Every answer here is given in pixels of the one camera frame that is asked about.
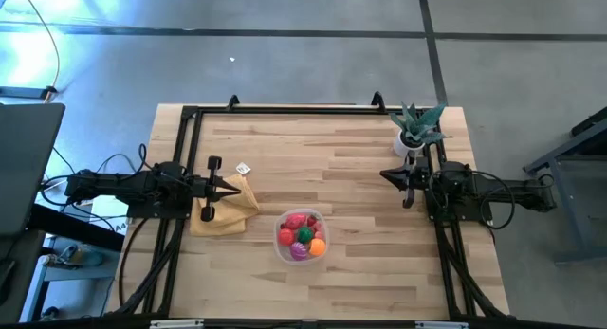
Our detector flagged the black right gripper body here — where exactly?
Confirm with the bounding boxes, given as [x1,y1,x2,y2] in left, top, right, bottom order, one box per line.
[401,156,431,210]

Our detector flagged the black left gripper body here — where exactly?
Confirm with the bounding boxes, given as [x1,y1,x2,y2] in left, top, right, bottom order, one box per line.
[193,155,223,222]

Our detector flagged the large red strawberry toy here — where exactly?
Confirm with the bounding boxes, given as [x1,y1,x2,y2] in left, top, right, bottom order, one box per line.
[284,212,308,231]

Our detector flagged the purple striped onion toy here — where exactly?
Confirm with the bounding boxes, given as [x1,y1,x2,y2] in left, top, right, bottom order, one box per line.
[289,242,309,262]

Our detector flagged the clear plastic tupperware container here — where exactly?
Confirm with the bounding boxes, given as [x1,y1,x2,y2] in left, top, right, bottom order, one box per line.
[273,207,331,266]

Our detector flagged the yellow folded cloth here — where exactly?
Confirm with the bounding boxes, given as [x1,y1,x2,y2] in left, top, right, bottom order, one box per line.
[188,173,261,238]

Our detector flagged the potted plant white pot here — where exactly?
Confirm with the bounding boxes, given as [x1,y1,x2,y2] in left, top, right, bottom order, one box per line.
[388,101,448,158]

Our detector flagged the white cardboard box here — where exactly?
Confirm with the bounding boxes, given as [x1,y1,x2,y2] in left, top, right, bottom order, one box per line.
[89,195,130,235]

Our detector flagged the black desk beam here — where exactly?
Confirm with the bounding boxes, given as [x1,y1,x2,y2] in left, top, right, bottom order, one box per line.
[28,203,127,253]

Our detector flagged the dark blue metal cart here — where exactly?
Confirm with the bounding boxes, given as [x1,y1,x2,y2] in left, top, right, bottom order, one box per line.
[523,105,607,266]

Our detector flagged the grey shelf with clutter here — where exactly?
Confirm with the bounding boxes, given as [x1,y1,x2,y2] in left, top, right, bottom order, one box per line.
[21,233,118,320]

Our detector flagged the large dark grey case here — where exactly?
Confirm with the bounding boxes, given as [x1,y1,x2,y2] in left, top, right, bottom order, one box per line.
[0,102,66,236]

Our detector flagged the dark grey furniture panel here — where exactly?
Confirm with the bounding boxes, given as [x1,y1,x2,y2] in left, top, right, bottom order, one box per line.
[0,228,46,323]

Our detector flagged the black power strip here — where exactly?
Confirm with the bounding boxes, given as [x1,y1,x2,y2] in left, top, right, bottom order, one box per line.
[0,85,59,101]

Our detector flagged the black aluminium table frame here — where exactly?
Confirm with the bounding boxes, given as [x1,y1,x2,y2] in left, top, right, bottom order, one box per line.
[106,90,512,320]

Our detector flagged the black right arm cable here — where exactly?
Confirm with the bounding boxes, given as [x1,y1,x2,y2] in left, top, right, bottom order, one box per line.
[429,170,557,231]

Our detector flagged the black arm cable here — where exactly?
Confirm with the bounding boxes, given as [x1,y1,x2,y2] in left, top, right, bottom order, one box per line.
[39,142,153,210]
[429,170,557,231]

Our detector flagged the black floor cable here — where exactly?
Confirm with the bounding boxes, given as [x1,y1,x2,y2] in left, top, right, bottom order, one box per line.
[50,146,143,178]

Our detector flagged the white metal bracket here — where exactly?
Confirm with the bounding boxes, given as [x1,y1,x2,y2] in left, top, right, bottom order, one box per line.
[150,319,206,329]
[415,320,469,329]

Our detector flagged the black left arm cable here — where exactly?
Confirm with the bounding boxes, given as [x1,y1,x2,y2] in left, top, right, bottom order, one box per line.
[39,142,153,210]

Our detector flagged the yellow floor cable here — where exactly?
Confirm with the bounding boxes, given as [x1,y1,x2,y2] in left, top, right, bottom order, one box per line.
[17,0,62,104]

